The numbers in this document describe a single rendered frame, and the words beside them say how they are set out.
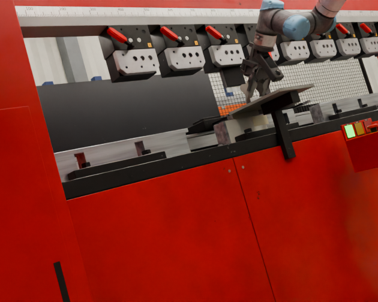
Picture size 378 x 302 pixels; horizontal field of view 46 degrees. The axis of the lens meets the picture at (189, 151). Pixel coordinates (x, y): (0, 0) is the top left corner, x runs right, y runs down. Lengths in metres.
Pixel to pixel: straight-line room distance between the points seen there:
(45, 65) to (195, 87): 4.21
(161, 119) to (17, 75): 1.14
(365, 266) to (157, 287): 0.90
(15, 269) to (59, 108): 1.04
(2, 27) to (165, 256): 0.70
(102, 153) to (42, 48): 5.13
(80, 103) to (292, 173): 0.93
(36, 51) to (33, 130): 5.33
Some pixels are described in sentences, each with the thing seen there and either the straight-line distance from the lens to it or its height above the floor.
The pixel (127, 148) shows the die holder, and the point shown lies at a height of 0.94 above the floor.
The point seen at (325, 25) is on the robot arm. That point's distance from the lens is 1.61.
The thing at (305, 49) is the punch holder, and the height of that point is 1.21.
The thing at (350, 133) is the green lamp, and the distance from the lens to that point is 1.77.
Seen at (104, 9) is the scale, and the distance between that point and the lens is 1.53.
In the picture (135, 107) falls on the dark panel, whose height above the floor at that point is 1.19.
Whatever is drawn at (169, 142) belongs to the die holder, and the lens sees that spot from 1.47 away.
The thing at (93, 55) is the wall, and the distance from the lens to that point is 6.74.
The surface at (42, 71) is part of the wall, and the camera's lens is 6.28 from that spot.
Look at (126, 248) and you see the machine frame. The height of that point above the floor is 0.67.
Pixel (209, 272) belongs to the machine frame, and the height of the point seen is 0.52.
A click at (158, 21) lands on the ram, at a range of 1.61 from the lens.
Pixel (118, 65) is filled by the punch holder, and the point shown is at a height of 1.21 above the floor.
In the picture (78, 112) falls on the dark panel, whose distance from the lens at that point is 1.95.
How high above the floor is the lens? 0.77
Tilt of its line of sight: 5 degrees up
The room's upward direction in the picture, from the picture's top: 16 degrees counter-clockwise
